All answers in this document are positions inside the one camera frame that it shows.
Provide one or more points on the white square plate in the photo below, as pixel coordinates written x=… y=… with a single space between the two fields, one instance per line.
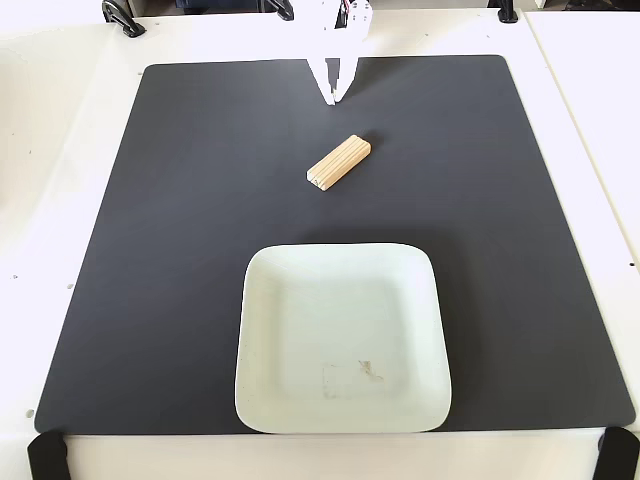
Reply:
x=340 y=340

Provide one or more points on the black rectangular mat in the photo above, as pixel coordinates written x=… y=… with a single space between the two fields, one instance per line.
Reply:
x=190 y=240

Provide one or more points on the dark blue background box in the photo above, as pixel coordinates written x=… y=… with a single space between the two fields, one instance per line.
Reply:
x=220 y=5

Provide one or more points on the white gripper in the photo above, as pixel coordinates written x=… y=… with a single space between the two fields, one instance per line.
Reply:
x=334 y=46

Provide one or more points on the grooved wooden block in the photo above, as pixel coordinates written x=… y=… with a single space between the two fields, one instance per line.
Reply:
x=340 y=162

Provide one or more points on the black table clamp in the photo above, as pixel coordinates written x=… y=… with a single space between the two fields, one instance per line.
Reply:
x=120 y=17
x=506 y=10
x=282 y=9

